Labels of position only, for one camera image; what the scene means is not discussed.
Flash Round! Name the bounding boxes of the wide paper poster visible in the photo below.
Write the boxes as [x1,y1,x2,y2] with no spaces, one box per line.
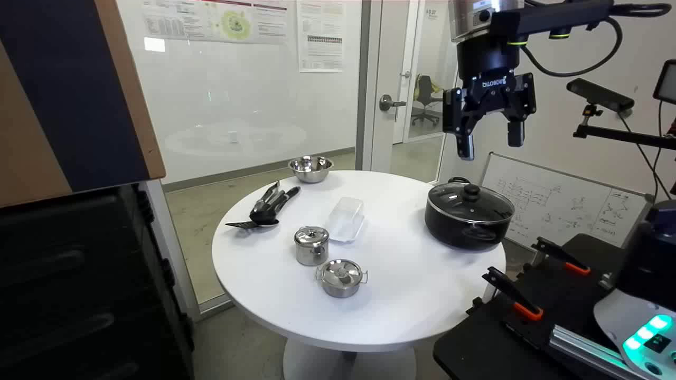
[138,0,296,46]

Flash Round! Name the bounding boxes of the black cooking pot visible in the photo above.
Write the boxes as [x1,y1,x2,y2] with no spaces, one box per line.
[426,175,518,253]

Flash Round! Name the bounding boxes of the black drawer cabinet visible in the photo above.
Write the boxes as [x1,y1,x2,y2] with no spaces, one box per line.
[0,182,196,380]

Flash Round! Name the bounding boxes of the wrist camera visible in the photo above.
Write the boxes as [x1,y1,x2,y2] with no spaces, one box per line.
[491,0,617,42]

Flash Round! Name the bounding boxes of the white table pedestal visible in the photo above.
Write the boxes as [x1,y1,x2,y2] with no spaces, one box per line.
[282,335,419,380]

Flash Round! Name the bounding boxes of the short small steel pot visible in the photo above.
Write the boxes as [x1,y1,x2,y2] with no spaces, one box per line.
[314,258,370,300]

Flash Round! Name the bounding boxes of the black flat utensil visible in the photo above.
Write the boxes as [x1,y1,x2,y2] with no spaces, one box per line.
[225,218,282,232]

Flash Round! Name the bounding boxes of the aluminium rail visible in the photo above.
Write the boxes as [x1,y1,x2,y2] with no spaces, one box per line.
[548,325,640,380]

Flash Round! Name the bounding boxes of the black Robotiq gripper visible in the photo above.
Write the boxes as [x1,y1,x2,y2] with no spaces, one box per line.
[441,37,540,160]

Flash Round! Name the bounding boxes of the black camera on arm stand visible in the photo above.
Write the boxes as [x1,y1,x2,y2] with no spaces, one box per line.
[564,75,676,152]

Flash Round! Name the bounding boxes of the clear plastic container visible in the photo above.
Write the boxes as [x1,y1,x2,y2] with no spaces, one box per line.
[323,195,370,245]

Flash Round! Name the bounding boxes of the brown cardboard box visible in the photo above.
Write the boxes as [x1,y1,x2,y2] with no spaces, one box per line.
[0,0,169,211]

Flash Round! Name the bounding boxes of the steel mixing bowl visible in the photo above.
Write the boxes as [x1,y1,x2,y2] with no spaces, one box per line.
[285,154,336,185]

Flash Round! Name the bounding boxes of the black clamp with orange handle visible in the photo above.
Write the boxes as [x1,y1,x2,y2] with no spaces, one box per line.
[530,234,595,279]
[482,264,548,325]

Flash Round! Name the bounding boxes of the white whiteboard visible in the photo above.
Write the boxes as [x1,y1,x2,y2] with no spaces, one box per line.
[478,149,651,253]

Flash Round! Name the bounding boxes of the silver door handle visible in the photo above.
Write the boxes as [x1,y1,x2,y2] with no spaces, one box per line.
[378,92,410,113]

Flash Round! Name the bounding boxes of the black device on stand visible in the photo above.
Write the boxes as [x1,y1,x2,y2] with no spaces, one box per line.
[651,57,676,107]

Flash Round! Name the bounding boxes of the black perforated breadboard table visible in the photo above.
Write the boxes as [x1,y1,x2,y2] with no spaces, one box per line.
[432,232,676,380]

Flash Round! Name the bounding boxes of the tall small steel canister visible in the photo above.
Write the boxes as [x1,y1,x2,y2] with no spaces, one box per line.
[292,224,333,268]

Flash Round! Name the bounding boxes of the narrow paper poster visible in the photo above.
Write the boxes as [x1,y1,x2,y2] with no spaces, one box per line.
[294,0,349,73]

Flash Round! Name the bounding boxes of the black kitchen tongs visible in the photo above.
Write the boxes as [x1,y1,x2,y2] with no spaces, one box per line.
[248,179,303,226]

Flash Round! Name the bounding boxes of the glass lid with black knob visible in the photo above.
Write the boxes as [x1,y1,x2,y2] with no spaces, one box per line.
[427,175,518,226]

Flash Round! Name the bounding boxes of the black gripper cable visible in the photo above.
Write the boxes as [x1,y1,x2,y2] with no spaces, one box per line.
[518,3,674,81]

